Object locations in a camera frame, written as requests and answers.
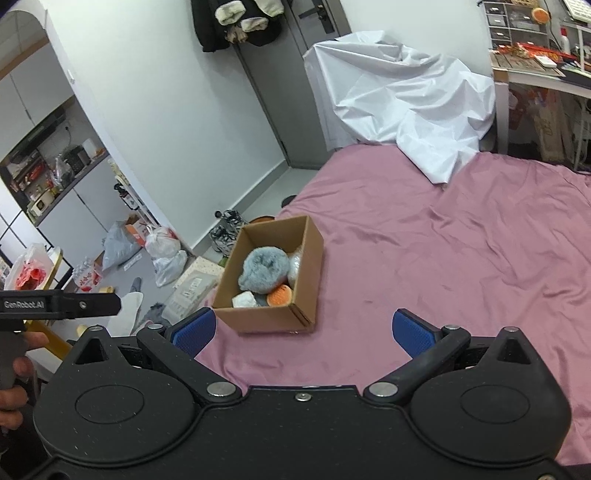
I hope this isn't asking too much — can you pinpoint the white desk with clutter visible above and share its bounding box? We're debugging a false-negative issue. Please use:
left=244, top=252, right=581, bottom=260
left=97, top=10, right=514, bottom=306
left=477, top=1, right=590, bottom=173

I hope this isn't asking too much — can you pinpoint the grey fluffy plush item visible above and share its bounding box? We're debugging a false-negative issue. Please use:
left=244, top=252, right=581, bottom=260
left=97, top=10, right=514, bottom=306
left=238, top=246, right=290, bottom=294

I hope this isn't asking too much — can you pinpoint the brown cardboard box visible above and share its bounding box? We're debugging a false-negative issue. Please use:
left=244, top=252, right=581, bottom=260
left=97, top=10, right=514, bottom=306
left=212, top=216, right=324, bottom=334

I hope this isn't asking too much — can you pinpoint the black hanging jacket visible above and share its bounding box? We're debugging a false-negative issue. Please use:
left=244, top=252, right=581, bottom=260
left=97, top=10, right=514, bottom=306
left=190, top=0, right=284, bottom=53

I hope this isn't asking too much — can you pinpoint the clear packaged items stack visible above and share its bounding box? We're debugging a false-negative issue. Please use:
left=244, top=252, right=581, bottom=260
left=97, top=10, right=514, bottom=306
left=162, top=257, right=223, bottom=325

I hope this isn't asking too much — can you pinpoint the clear bubble wrap bag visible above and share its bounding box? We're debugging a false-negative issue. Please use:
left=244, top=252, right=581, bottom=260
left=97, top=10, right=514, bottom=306
left=287, top=246, right=303, bottom=288

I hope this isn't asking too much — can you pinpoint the pink bed sheet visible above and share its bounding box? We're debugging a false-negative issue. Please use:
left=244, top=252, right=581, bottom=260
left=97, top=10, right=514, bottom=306
left=198, top=146, right=590, bottom=465

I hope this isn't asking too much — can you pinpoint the kitchen counter shelf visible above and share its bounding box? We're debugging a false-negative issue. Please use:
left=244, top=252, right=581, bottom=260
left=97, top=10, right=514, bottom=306
left=1, top=97, right=118, bottom=228

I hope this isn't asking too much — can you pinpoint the grey sneaker left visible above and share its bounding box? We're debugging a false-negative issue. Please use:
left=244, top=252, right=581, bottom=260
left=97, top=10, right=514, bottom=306
left=209, top=225, right=236, bottom=258

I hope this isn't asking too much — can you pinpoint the white draped sheet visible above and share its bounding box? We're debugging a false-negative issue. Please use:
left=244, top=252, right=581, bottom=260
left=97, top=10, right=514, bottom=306
left=304, top=31, right=496, bottom=185

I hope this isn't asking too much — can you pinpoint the person's left hand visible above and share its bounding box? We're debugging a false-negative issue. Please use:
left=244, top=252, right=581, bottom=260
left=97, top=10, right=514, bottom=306
left=0, top=331, right=50, bottom=432

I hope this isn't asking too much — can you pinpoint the orange green plush toy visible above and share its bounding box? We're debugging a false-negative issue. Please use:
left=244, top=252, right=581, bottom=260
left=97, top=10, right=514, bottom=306
left=266, top=284, right=294, bottom=307

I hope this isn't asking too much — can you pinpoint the grey sneaker right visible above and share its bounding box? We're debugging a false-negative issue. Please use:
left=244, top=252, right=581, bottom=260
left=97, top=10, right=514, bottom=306
left=221, top=210, right=247, bottom=236

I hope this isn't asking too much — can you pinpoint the grey sneaker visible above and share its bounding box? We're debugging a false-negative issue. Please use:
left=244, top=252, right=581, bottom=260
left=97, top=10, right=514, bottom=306
left=209, top=225, right=236, bottom=258
left=221, top=210, right=247, bottom=236

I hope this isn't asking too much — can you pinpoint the grey door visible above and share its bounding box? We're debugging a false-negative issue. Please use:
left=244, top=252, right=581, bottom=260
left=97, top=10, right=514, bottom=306
left=235, top=0, right=351, bottom=170

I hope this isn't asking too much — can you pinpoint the orange cardboard box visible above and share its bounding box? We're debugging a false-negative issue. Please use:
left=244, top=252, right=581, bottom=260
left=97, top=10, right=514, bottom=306
left=124, top=213, right=149, bottom=247

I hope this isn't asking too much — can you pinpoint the white plastic bag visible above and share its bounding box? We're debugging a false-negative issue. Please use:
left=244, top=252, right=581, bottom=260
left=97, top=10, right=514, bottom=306
left=144, top=226, right=188, bottom=288

